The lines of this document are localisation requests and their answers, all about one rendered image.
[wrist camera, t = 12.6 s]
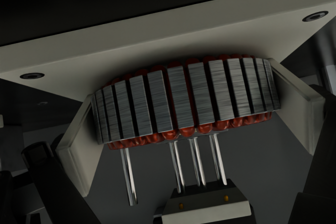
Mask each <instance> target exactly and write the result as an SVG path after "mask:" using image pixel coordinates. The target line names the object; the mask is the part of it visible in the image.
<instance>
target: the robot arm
mask: <svg viewBox="0 0 336 224"><path fill-rule="evenodd" d="M266 60H268V61H269V62H270V65H271V69H272V73H273V78H274V82H275V86H276V90H277V95H278V99H279V103H280V107H281V110H277V111H275V112H276V113H277V114H278V115H279V117H280V118H281V119H282V120H283V122H284V123H285V124H286V125H287V127H288V128H289V129H290V130H291V132H292V133H293V134H294V135H295V136H296V138H297V139H298V140H299V141H300V143H301V144H302V145H303V146H304V148H305V149H306V150H307V151H308V152H309V154H311V155H312V156H313V159H312V162H311V165H310V169H309V172H308V175H307V179H306V182H305V186H304V189H303V192H298V193H297V196H296V198H295V202H294V205H293V208H292V211H291V214H290V217H289V221H288V224H336V96H335V95H334V94H332V93H331V92H330V91H328V90H327V89H325V88H324V87H322V86H320V85H317V84H310V85H307V84H306V83H305V82H303V81H302V80H301V79H299V78H298V77H297V76H295V75H294V74H293V73H292V72H290V71H289V70H288V69H286V68H285V67H284V66H282V65H281V64H280V63H279V62H277V61H276V60H275V59H273V58H268V59H266ZM92 95H93V94H89V95H87V97H86V98H85V100H84V102H83V103H82V105H81V107H80V108H79V110H78V112H77V114H76V115H75V117H74V119H73V120H72V122H71V124H70V125H69V127H68V129H67V130H66V132H65V133H61V134H60V135H58V136H57V137H56V138H55V139H54V140H53V142H52V144H51V145H49V143H48V142H47V141H39V142H36V143H33V144H31V145H29V146H27V147H26V148H24V149H23V150H22V152H21V156H22V158H23V161H24V163H25V165H26V167H27V169H28V171H27V172H25V173H22V174H19V175H17V176H14V177H13V176H12V174H11V172H10V171H8V170H3V171H0V224H30V219H31V214H30V213H33V212H35V211H38V210H40V209H43V208H45V209H46V211H47V214H48V216H49V218H50V220H51V222H52V224H101V222H100V221H99V219H98V218H97V217H96V215H95V214H94V212H93V211H92V210H91V208H90V207H89V205H88V204H87V202H86V201H85V200H84V198H83V197H87V195H88V194H89V191H90V188H91V184H92V181H93V178H94V175H95V172H96V169H97V166H98V162H99V159H100V156H101V153H102V150H103V147H104V144H99V145H98V141H97V134H96V128H95V122H94V116H93V110H92V104H91V96H92Z"/></svg>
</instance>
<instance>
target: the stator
mask: <svg viewBox="0 0 336 224"><path fill-rule="evenodd" d="M90 100H91V106H92V112H93V119H94V125H95V131H96V137H97V143H98V145H102V144H107V146H108V148H109V149H110V150H119V149H125V148H132V147H137V146H144V145H148V144H151V143H153V144H155V143H160V142H162V141H164V140H165V139H166V140H168V141H172V140H175V139H177V138H178V137H179V136H183V137H191V136H192V135H193V134H194V133H195V132H196V133H199V134H207V133H209V132H210V131H211V130H212V131H223V130H225V129H233V128H238V127H242V126H248V125H251V124H257V123H260V122H265V121H268V120H270V119H272V112H274V111H278V110H281V106H280V102H279V97H278V93H277V89H276V84H275V80H274V76H273V72H272V67H271V63H270V62H269V61H268V60H266V59H262V58H257V57H255V56H254V55H248V54H242V55H240V54H238V53H234V54H231V55H227V54H220V55H218V56H216V57H214V56H212V55H207V56H204V57H203V58H202V59H200V60H198V59H197V58H188V59H187V60H186V61H185V63H184V66H183V65H182V64H181V63H180V62H179V61H172V62H170V63H169V64H168V66H167V69H166V68H165V67H164V66H163V65H160V64H158V65H155V66H153V67H152V68H151V69H150V70H148V69H140V70H138V71H137V72H136V73H127V74H125V75H124V76H123V77H117V78H115V79H113V81H109V82H107V83H106V84H105V85H103V86H102V87H101V89H100V90H98V91H96V92H95V93H94V94H93V95H92V96H91V97H90Z"/></svg>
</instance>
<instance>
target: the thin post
mask: <svg viewBox="0 0 336 224"><path fill-rule="evenodd" d="M120 155H121V161H122V167H123V174H124V180H125V186H126V192H127V198H128V204H129V206H134V205H137V204H138V199H137V193H136V187H135V181H134V175H133V169H132V163H131V157H130V152H129V148H123V149H120Z"/></svg>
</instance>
